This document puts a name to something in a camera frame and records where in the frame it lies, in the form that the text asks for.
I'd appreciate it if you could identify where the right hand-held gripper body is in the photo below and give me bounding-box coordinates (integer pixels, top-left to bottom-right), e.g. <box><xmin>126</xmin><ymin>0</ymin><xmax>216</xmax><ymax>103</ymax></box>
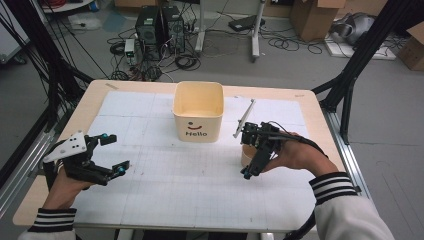
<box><xmin>232</xmin><ymin>98</ymin><xmax>284</xmax><ymax>155</ymax></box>

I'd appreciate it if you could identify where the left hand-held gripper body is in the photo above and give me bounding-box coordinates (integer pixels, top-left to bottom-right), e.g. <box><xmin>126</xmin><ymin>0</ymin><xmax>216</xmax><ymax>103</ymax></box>
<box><xmin>42</xmin><ymin>131</ymin><xmax>110</xmax><ymax>190</ymax></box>

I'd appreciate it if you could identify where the small beige round cup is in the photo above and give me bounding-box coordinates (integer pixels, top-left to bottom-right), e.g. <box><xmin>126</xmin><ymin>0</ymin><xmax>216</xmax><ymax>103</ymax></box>
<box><xmin>240</xmin><ymin>143</ymin><xmax>260</xmax><ymax>169</ymax></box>

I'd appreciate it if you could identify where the beige bin with smiley face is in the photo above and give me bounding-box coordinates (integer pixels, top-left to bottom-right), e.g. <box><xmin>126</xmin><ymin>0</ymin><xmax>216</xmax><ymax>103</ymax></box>
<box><xmin>172</xmin><ymin>80</ymin><xmax>225</xmax><ymax>144</ymax></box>

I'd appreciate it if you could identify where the person's right hand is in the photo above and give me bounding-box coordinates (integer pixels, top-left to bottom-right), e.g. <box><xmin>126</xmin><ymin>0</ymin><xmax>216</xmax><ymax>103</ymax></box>
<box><xmin>262</xmin><ymin>131</ymin><xmax>339</xmax><ymax>183</ymax></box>

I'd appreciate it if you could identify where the person's left hand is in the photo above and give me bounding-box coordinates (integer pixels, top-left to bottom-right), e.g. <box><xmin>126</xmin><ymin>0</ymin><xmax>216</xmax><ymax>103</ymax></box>
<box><xmin>41</xmin><ymin>161</ymin><xmax>97</xmax><ymax>211</ymax></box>

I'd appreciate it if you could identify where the white grid mat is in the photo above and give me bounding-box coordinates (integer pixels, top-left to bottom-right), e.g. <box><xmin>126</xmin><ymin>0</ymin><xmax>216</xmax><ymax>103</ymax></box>
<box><xmin>71</xmin><ymin>90</ymin><xmax>318</xmax><ymax>233</ymax></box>

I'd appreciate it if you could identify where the small grey power supply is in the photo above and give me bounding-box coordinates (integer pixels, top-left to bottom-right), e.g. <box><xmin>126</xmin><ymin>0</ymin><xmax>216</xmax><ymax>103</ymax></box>
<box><xmin>123</xmin><ymin>38</ymin><xmax>137</xmax><ymax>66</ymax></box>

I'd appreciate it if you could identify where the white stand leg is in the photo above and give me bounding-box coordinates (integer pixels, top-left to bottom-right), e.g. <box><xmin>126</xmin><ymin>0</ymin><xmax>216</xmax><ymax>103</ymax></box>
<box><xmin>194</xmin><ymin>0</ymin><xmax>206</xmax><ymax>54</ymax></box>
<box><xmin>251</xmin><ymin>0</ymin><xmax>268</xmax><ymax>63</ymax></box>

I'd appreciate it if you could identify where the white flat board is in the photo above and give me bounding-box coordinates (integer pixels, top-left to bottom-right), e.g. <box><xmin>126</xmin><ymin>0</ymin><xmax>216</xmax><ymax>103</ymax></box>
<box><xmin>323</xmin><ymin>35</ymin><xmax>398</xmax><ymax>62</ymax></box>

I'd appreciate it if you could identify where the flat black device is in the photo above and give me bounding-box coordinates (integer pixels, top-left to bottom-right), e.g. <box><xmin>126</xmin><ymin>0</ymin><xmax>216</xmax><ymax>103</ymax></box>
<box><xmin>227</xmin><ymin>14</ymin><xmax>266</xmax><ymax>33</ymax></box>

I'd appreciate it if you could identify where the black computer tower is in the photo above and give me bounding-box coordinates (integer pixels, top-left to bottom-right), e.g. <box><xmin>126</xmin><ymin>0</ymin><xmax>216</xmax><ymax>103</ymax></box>
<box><xmin>134</xmin><ymin>5</ymin><xmax>162</xmax><ymax>62</ymax></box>
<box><xmin>161</xmin><ymin>5</ymin><xmax>186</xmax><ymax>55</ymax></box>

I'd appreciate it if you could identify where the clear plastic bag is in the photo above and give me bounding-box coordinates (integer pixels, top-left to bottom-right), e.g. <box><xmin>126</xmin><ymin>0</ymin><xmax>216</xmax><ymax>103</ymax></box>
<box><xmin>67</xmin><ymin>12</ymin><xmax>103</xmax><ymax>32</ymax></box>

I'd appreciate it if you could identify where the large cardboard box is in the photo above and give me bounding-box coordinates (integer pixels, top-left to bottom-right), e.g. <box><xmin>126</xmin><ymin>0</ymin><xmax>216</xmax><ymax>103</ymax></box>
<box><xmin>289</xmin><ymin>0</ymin><xmax>347</xmax><ymax>43</ymax></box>

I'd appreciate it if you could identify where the grey bag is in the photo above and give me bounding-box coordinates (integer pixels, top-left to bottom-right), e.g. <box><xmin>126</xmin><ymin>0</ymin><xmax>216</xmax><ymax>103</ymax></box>
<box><xmin>329</xmin><ymin>12</ymin><xmax>377</xmax><ymax>47</ymax></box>

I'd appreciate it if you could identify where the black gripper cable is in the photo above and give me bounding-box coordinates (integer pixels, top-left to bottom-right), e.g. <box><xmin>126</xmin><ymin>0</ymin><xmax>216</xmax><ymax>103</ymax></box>
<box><xmin>266</xmin><ymin>120</ymin><xmax>330</xmax><ymax>240</ymax></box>

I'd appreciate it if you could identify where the aluminium rail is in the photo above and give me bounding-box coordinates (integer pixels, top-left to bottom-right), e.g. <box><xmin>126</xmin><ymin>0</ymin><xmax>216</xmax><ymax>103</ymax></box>
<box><xmin>0</xmin><ymin>129</ymin><xmax>57</xmax><ymax>219</ymax></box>
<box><xmin>320</xmin><ymin>109</ymin><xmax>372</xmax><ymax>202</ymax></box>

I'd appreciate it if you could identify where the black metal frame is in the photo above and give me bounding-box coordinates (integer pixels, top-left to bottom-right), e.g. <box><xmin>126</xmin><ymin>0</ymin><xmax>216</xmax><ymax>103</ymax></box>
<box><xmin>0</xmin><ymin>0</ymin><xmax>96</xmax><ymax>134</ymax></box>
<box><xmin>311</xmin><ymin>0</ymin><xmax>424</xmax><ymax>146</ymax></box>

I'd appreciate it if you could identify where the coiled black floor cable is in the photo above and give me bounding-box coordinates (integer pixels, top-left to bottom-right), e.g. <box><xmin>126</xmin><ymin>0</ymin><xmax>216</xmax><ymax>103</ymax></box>
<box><xmin>174</xmin><ymin>53</ymin><xmax>202</xmax><ymax>72</ymax></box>
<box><xmin>267</xmin><ymin>36</ymin><xmax>301</xmax><ymax>53</ymax></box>

